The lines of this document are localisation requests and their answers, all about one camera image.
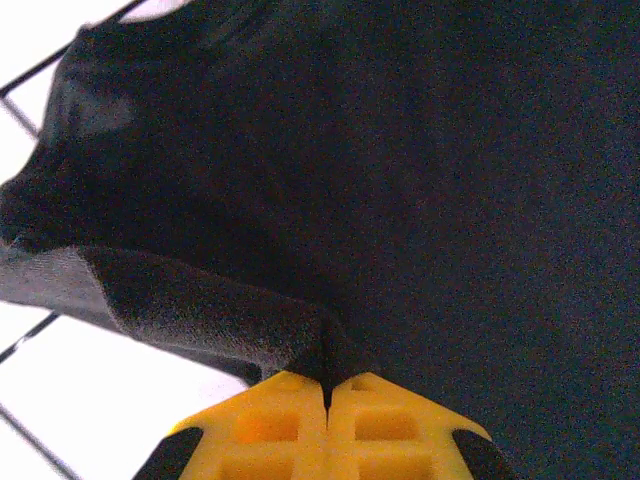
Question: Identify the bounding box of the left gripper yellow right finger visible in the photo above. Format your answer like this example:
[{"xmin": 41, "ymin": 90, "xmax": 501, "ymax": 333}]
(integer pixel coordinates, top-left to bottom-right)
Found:
[{"xmin": 327, "ymin": 371, "xmax": 517, "ymax": 480}]

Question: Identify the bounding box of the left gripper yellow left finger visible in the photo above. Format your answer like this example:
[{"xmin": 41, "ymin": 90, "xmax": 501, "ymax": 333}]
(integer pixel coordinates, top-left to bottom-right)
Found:
[{"xmin": 132, "ymin": 371, "xmax": 330, "ymax": 480}]

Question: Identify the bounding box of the black t-shirt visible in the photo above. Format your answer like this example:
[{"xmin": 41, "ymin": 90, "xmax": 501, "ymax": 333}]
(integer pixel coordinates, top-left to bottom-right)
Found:
[{"xmin": 0, "ymin": 0, "xmax": 640, "ymax": 480}]

